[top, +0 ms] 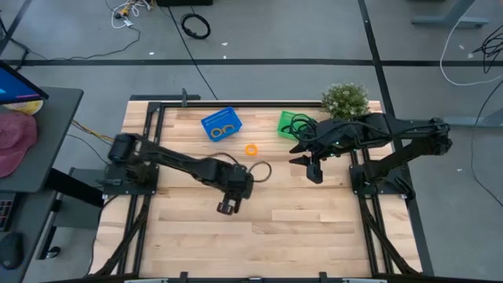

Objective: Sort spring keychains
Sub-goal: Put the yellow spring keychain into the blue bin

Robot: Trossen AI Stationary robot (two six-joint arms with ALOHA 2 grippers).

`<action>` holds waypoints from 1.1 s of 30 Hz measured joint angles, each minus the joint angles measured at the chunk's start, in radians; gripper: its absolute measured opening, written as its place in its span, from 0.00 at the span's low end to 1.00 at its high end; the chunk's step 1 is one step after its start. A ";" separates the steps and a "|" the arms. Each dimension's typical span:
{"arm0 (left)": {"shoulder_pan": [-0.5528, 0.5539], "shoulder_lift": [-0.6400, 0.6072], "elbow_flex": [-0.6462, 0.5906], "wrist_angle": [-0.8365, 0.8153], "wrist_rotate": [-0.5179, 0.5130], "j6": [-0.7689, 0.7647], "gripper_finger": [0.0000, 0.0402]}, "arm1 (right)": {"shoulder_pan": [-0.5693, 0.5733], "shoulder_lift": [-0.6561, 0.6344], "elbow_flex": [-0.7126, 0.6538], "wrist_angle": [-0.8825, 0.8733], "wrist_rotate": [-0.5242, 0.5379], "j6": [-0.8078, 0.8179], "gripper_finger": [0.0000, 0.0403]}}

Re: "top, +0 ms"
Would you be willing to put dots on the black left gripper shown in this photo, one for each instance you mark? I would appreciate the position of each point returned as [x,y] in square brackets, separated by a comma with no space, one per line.
[239,184]

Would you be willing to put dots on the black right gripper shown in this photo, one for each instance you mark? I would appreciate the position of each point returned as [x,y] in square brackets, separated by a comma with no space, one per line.
[315,173]

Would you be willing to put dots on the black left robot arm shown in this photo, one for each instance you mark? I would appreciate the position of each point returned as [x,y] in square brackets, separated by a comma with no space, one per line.
[177,161]

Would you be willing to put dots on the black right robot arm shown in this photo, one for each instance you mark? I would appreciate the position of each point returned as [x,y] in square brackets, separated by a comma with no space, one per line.
[393,126]

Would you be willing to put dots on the green plastic basket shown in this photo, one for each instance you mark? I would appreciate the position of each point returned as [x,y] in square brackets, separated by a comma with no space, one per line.
[283,117]

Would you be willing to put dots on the potted green plant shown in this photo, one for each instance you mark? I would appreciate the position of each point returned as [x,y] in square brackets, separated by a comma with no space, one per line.
[346,101]

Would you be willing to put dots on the blue plastic basket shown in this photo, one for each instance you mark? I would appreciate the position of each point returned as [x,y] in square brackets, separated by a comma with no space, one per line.
[220,116]

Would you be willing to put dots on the grey desk foot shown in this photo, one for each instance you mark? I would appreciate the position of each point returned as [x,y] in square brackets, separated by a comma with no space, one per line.
[448,19]
[471,121]

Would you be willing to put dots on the dark grey desk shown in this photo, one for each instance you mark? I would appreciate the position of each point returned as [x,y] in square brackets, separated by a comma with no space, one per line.
[27,220]

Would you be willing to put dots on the yellow round object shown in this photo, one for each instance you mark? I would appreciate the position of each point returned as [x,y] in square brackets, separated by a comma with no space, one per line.
[29,107]

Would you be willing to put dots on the pink cap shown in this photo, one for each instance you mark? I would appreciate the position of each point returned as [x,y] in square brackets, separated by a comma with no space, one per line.
[15,141]

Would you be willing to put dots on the black keyboard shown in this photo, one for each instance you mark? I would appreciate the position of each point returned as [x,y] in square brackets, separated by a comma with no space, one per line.
[4,214]

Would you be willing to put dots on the computer monitor blue screen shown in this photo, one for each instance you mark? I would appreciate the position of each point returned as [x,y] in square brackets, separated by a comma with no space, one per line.
[15,86]

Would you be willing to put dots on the black aluminium table frame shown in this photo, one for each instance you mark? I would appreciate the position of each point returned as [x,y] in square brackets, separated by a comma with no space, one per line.
[236,104]

